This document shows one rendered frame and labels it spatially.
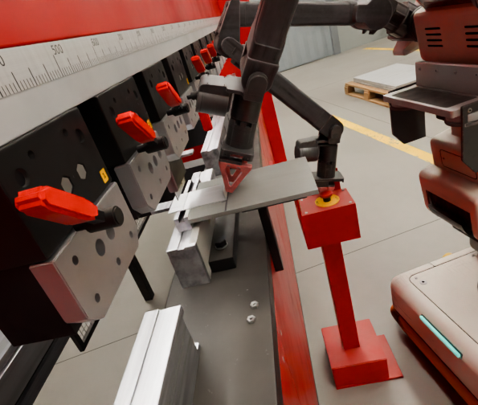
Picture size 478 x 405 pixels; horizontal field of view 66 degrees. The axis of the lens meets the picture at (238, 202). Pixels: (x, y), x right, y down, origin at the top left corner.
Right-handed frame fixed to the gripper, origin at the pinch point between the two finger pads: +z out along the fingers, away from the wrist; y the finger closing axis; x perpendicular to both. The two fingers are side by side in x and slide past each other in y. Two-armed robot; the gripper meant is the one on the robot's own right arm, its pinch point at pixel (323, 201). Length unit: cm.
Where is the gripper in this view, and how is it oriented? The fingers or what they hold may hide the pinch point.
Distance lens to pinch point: 123.2
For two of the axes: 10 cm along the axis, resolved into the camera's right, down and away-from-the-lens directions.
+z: 0.3, 8.9, 4.5
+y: -10.0, 0.4, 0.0
